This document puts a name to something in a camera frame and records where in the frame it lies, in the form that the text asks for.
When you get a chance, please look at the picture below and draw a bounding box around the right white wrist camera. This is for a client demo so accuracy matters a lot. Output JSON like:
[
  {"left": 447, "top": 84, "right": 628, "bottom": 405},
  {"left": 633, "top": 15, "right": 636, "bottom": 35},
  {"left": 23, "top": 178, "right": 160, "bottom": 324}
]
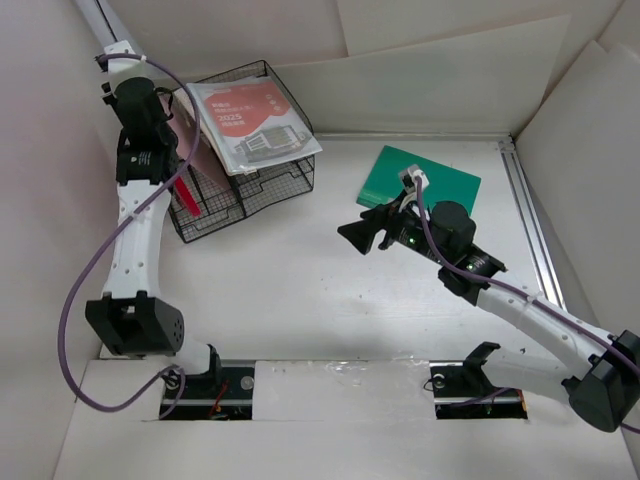
[{"left": 398, "top": 165, "right": 429, "bottom": 194}]

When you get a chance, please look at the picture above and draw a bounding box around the green plastic folder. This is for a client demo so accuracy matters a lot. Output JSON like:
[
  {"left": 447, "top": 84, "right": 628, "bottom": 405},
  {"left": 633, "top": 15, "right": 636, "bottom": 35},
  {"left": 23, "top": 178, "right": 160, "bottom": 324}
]
[{"left": 356, "top": 146, "right": 481, "bottom": 214}]

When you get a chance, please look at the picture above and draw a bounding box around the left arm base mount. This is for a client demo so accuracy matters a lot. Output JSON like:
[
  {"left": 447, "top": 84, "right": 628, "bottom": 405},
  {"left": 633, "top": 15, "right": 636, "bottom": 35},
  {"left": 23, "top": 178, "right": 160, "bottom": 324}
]
[{"left": 159, "top": 347, "right": 256, "bottom": 421}]

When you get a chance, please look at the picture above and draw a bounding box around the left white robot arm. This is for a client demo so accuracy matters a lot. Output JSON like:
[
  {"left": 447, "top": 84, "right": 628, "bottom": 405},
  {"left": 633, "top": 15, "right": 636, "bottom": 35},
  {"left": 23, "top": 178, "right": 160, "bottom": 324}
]
[{"left": 85, "top": 77, "right": 223, "bottom": 397}]

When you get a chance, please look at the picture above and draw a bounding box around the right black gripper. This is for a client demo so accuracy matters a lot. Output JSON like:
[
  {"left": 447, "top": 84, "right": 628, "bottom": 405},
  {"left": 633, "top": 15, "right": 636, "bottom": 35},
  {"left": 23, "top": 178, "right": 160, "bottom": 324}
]
[{"left": 337, "top": 189, "right": 450, "bottom": 266}]

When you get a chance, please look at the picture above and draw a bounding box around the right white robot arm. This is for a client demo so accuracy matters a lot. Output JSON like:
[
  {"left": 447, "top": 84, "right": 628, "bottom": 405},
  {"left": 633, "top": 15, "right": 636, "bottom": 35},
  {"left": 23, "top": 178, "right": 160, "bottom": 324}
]
[{"left": 337, "top": 201, "right": 639, "bottom": 432}]

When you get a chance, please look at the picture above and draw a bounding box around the pink paper folder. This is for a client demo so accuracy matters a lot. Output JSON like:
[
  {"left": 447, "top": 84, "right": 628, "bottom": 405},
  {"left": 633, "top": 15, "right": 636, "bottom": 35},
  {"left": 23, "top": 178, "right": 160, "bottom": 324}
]
[{"left": 169, "top": 100, "right": 230, "bottom": 190}]

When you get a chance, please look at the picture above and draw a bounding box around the clear sleeve map brochure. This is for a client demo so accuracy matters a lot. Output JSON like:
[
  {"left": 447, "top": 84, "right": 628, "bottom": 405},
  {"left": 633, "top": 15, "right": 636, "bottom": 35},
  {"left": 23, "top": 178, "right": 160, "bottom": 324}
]
[{"left": 173, "top": 88, "right": 230, "bottom": 175}]

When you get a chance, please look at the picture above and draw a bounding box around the red plastic folder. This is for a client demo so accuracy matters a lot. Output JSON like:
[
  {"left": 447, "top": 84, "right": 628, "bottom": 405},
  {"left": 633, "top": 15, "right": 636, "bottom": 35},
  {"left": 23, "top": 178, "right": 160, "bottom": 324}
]
[{"left": 173, "top": 178, "right": 201, "bottom": 217}]

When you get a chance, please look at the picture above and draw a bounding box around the aluminium rail right side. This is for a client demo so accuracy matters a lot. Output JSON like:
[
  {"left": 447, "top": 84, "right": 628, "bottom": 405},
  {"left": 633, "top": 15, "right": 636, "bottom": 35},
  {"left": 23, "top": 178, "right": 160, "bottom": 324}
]
[{"left": 498, "top": 136, "right": 566, "bottom": 309}]

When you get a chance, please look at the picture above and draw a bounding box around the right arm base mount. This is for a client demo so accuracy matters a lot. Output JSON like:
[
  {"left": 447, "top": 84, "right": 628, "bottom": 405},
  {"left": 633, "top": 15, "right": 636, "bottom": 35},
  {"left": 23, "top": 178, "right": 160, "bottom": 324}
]
[{"left": 422, "top": 342, "right": 528, "bottom": 420}]

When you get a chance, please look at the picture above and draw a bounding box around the black hanging cable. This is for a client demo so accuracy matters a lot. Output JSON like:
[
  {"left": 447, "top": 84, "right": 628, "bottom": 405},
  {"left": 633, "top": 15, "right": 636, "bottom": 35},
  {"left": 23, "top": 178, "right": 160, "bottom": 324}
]
[{"left": 94, "top": 0, "right": 121, "bottom": 44}]

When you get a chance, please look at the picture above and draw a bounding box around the black wire mesh organizer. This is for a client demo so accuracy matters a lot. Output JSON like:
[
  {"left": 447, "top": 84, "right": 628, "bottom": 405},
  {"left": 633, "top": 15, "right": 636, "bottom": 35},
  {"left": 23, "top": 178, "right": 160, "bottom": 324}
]
[{"left": 169, "top": 60, "right": 318, "bottom": 243}]

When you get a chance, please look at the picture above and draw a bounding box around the clear sleeve orange 2025 brochure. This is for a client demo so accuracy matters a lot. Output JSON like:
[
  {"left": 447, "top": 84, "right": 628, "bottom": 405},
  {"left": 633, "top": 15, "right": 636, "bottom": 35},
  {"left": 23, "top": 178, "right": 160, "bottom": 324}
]
[{"left": 187, "top": 76, "right": 322, "bottom": 175}]

